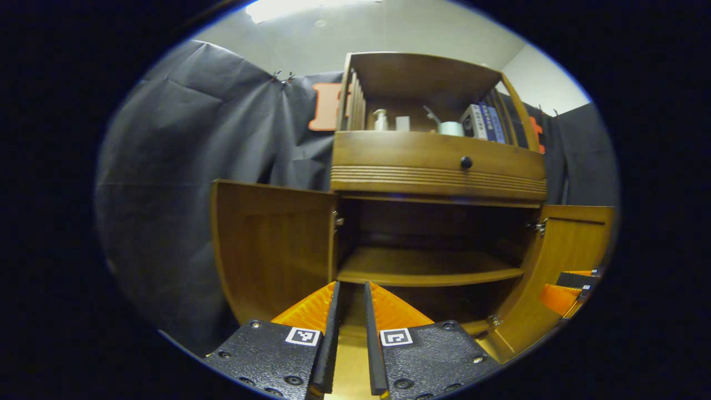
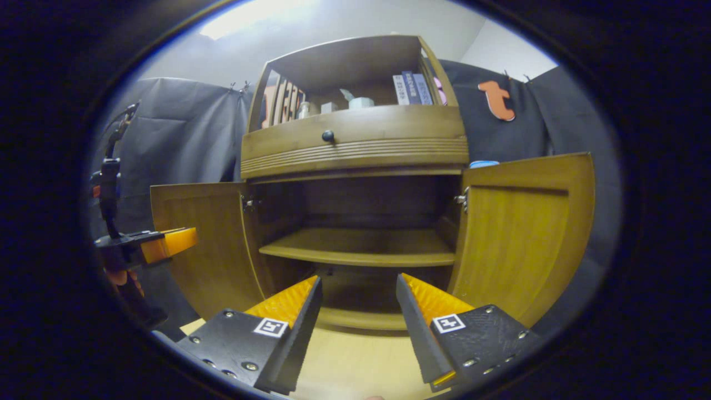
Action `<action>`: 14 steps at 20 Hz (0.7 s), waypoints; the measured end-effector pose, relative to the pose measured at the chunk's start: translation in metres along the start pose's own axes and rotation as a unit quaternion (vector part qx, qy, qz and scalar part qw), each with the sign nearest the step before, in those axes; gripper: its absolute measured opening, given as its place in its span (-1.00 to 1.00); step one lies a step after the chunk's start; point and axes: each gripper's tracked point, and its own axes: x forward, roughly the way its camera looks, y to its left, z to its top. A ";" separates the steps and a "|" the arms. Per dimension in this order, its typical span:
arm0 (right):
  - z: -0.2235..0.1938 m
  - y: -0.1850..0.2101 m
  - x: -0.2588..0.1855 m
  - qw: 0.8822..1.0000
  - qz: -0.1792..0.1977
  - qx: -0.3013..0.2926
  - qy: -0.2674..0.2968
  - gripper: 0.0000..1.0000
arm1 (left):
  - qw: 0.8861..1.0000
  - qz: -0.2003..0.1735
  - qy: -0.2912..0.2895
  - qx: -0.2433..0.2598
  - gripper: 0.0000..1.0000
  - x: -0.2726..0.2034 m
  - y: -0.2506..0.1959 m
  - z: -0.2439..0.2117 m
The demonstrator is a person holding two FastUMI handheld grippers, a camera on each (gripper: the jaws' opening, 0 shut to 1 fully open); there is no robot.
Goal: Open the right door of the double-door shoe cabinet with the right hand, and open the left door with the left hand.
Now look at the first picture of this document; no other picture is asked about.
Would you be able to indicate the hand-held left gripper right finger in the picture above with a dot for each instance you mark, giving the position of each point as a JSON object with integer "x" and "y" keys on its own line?
{"x": 373, "y": 355}

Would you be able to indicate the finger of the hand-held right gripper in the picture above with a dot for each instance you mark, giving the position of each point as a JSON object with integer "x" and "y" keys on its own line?
{"x": 577, "y": 279}
{"x": 558, "y": 299}

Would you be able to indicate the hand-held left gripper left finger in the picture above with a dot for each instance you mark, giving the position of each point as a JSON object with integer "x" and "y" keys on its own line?
{"x": 332, "y": 355}

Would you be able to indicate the wooden shoe cabinet door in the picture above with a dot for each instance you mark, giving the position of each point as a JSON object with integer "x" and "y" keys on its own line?
{"x": 561, "y": 244}
{"x": 272, "y": 244}

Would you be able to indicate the wooden double-door shoe cabinet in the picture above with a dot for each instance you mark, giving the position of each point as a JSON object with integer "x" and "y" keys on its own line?
{"x": 422, "y": 72}

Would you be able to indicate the metal door hinge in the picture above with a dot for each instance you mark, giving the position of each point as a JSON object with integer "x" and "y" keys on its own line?
{"x": 539, "y": 226}
{"x": 338, "y": 221}
{"x": 493, "y": 320}

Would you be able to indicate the wooden cabinet drawer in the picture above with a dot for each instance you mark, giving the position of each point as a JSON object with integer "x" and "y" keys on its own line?
{"x": 400, "y": 153}

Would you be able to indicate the wooden inner shelf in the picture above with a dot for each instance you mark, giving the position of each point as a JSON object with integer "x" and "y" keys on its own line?
{"x": 427, "y": 269}

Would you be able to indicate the black round drawer knob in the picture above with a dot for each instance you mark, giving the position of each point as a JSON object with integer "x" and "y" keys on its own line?
{"x": 466, "y": 162}

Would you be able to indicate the light blue book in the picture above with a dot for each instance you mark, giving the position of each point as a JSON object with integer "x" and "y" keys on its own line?
{"x": 498, "y": 130}

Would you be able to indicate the dark blue book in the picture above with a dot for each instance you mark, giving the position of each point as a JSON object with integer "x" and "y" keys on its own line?
{"x": 489, "y": 122}

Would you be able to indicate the white book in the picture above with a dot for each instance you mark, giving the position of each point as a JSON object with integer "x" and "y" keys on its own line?
{"x": 472, "y": 123}

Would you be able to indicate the white tape roll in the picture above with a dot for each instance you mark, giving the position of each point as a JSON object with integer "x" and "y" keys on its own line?
{"x": 451, "y": 129}

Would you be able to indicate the small grey box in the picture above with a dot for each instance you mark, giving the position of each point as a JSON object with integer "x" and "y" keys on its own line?
{"x": 402, "y": 124}

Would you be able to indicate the white pump bottle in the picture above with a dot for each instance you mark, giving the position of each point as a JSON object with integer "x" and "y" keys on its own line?
{"x": 380, "y": 121}

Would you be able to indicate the black backdrop cloth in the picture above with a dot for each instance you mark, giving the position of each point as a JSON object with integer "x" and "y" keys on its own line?
{"x": 166, "y": 166}

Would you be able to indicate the small black clip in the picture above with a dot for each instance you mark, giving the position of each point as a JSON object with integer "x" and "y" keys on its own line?
{"x": 276, "y": 76}
{"x": 289, "y": 78}

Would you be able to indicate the ceiling light panel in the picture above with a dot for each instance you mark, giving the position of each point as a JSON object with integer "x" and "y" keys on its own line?
{"x": 289, "y": 8}

